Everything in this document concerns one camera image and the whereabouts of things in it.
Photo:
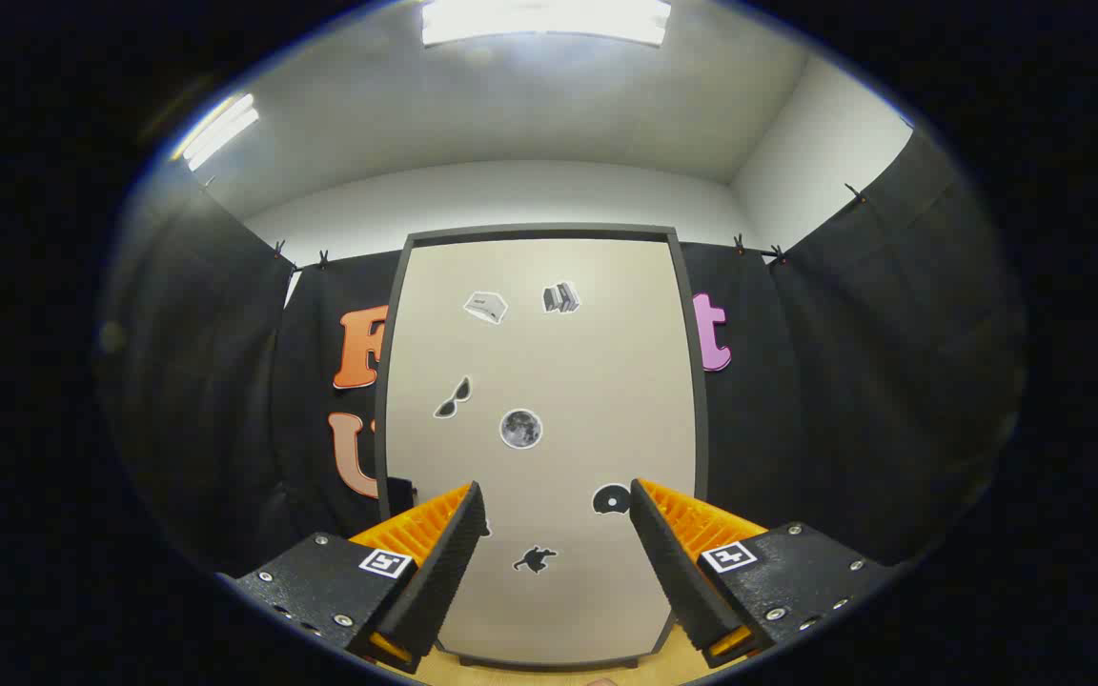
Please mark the black backdrop cloth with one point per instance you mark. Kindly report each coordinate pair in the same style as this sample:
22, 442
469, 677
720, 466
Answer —
844, 381

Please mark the dark grey shoe cabinet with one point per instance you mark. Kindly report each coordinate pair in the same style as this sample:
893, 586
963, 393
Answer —
539, 231

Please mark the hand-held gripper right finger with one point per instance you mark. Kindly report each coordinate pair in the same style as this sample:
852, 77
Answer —
673, 572

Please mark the beige shoe cabinet door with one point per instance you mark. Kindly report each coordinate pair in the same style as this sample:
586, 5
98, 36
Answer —
549, 362

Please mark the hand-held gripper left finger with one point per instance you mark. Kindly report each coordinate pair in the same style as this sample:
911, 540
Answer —
444, 572

